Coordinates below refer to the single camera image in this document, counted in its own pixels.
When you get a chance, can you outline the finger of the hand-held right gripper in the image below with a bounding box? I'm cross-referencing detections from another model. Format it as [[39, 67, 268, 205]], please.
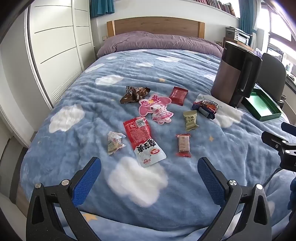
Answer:
[[261, 131, 296, 172], [281, 122, 296, 135]]

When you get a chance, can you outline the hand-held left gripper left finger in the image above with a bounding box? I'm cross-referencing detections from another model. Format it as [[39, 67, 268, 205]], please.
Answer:
[[26, 157, 102, 241]]

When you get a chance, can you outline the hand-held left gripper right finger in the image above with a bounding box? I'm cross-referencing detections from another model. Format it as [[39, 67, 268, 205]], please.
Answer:
[[197, 157, 271, 241]]

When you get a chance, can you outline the green shallow box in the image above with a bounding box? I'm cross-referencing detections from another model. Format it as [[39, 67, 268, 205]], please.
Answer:
[[242, 88, 282, 121]]

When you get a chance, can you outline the small white pastel snack packet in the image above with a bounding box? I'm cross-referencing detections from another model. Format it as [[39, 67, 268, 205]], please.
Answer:
[[107, 131, 126, 156]]

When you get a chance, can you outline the clear red-ended wafer packet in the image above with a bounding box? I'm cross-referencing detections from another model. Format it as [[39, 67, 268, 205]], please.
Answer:
[[176, 134, 192, 158]]

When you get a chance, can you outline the olive green snack packet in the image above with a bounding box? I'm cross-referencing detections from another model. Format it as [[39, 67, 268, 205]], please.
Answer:
[[183, 110, 200, 132]]

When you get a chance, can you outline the long red white snack packet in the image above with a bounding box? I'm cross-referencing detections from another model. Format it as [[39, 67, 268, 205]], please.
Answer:
[[123, 117, 167, 167]]

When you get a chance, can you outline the blue silver snack packet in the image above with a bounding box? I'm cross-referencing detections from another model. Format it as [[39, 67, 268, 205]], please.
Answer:
[[191, 94, 222, 120]]

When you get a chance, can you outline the dark red snack packet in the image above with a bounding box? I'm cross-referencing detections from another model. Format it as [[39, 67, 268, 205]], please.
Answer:
[[169, 86, 188, 106]]

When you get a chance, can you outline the brown snack packet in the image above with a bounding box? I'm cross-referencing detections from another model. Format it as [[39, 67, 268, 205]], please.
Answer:
[[120, 86, 151, 104]]

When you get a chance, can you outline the pink character snack packet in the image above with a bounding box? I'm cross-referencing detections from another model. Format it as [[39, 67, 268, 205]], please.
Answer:
[[138, 94, 174, 123]]

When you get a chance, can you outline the person's right forearm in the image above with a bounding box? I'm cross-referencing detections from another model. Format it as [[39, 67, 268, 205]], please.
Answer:
[[288, 177, 296, 223]]

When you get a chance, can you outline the dark grey chair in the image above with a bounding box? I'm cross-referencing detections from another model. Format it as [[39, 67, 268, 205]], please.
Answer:
[[255, 53, 287, 108]]

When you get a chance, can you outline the blue cloud print blanket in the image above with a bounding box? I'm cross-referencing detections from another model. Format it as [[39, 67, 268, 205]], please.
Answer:
[[20, 49, 296, 233]]

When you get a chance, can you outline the brown black electric kettle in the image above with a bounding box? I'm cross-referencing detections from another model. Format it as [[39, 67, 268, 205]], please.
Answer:
[[210, 40, 263, 109]]

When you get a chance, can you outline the window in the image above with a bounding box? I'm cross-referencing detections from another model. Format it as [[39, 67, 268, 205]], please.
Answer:
[[268, 0, 296, 77]]

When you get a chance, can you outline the grey white printer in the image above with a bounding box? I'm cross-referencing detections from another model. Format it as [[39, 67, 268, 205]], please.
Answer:
[[225, 27, 253, 45]]

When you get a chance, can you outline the teal curtain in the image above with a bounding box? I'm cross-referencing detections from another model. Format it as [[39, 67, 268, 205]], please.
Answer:
[[89, 0, 115, 18], [238, 0, 256, 35]]

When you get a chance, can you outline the row of books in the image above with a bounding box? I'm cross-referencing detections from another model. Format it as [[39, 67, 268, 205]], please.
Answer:
[[201, 0, 236, 16]]

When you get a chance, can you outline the white wardrobe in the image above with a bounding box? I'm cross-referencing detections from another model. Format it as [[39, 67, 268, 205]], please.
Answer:
[[0, 0, 96, 149]]

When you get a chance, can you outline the wooden headboard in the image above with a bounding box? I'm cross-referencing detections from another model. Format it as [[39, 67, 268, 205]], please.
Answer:
[[107, 17, 205, 39]]

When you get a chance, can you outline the black cable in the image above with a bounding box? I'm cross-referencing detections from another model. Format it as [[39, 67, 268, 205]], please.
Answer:
[[264, 168, 282, 186]]

